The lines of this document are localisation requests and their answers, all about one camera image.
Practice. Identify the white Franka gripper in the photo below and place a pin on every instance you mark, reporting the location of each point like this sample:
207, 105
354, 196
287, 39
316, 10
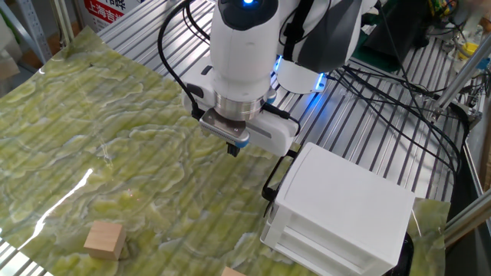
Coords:
274, 134

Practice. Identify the white plastic drawer cabinet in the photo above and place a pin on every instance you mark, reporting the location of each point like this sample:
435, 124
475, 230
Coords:
345, 199

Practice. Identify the green marble pattern mat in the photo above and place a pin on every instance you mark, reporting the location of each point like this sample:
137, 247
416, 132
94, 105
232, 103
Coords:
115, 153

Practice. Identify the wooden cube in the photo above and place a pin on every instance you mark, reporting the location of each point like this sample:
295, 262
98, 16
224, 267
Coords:
104, 240
230, 272

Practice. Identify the white box red lettering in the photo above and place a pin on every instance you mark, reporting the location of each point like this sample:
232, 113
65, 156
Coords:
103, 11

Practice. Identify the black computer box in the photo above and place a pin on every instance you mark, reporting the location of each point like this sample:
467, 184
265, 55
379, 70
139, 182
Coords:
395, 27

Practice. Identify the grey perforated shelf upright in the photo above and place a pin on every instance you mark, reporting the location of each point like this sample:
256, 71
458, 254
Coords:
34, 30

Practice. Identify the colourful snack bag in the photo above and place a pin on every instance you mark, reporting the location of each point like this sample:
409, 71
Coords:
441, 8

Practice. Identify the yellow round container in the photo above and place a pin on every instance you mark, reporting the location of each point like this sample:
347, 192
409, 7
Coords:
468, 50

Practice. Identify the aluminium profile post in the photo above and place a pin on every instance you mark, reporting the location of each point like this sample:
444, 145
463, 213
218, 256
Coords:
460, 78
63, 23

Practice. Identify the aluminium profile rail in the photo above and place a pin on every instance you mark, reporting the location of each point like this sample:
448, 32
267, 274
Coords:
468, 222

